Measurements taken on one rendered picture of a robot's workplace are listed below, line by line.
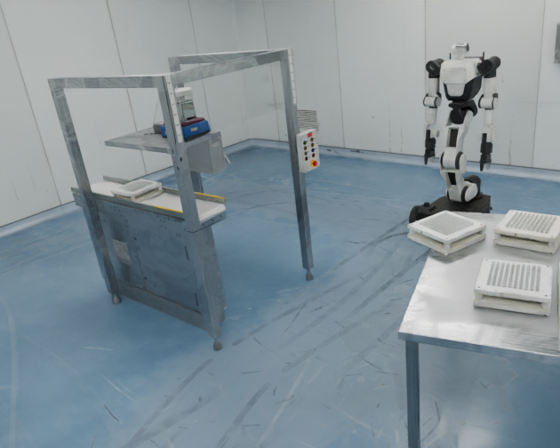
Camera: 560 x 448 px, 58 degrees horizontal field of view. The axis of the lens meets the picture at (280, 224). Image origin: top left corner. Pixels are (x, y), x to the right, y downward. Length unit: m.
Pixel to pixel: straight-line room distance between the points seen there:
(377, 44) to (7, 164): 4.30
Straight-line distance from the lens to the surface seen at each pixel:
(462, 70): 4.18
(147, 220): 3.29
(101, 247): 3.85
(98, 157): 6.56
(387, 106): 6.38
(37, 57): 6.27
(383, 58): 6.31
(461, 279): 2.14
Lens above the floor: 1.88
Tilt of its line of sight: 23 degrees down
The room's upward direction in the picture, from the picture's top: 7 degrees counter-clockwise
